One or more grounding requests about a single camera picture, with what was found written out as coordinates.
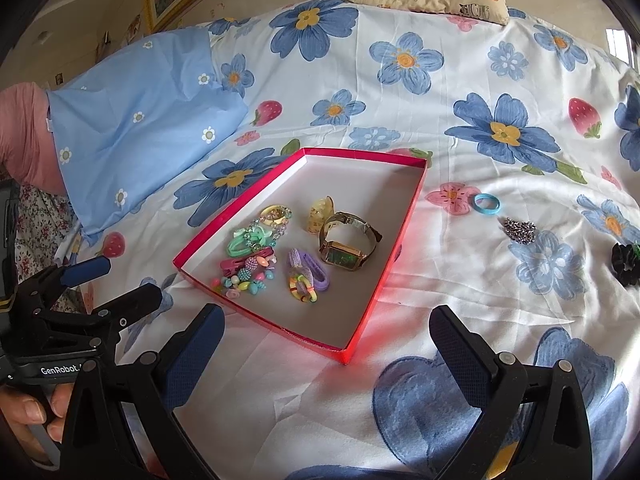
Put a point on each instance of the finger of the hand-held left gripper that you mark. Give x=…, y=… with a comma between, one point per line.
x=85, y=270
x=135, y=300

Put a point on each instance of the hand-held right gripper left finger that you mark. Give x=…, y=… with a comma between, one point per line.
x=192, y=357

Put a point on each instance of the gold wrist watch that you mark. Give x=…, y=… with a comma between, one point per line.
x=345, y=256

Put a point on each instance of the floral bed sheet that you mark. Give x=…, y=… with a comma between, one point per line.
x=450, y=85

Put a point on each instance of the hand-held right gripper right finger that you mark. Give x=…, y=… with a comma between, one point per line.
x=462, y=357

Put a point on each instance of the black scrunchie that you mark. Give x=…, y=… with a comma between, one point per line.
x=627, y=260

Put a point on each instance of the light blue pillow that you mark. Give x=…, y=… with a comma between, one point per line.
x=140, y=120

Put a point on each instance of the pink pillow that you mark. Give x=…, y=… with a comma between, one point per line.
x=25, y=135

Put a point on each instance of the small floral print cloth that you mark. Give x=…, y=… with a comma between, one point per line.
x=40, y=230

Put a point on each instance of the red cardboard box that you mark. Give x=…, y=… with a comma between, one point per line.
x=360, y=285

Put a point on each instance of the person's left hand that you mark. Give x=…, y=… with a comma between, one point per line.
x=25, y=412

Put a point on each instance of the window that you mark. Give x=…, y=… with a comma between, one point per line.
x=622, y=47

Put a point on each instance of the silver bead cluster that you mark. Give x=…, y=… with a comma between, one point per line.
x=520, y=231

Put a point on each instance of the red hair clip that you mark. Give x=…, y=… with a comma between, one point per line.
x=230, y=265

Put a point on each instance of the yellow hair claw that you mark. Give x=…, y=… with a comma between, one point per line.
x=316, y=217

